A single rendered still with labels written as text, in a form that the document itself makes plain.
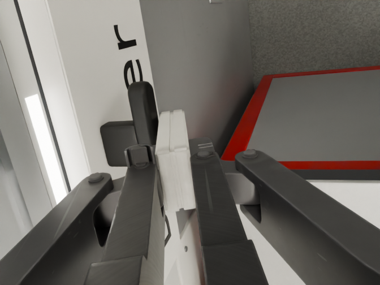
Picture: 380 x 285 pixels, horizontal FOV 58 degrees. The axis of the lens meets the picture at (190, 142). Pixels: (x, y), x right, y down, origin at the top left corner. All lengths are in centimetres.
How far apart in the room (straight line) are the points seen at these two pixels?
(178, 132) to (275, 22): 93
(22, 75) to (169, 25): 23
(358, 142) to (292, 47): 64
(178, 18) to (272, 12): 68
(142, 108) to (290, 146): 32
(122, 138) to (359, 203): 25
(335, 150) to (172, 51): 24
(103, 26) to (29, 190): 11
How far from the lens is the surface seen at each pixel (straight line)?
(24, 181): 19
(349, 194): 37
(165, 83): 36
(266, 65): 110
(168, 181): 15
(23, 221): 20
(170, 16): 40
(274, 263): 42
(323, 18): 108
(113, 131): 21
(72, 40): 20
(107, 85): 23
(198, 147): 17
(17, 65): 20
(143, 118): 20
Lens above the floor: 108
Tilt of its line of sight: 63 degrees down
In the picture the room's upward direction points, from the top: 142 degrees counter-clockwise
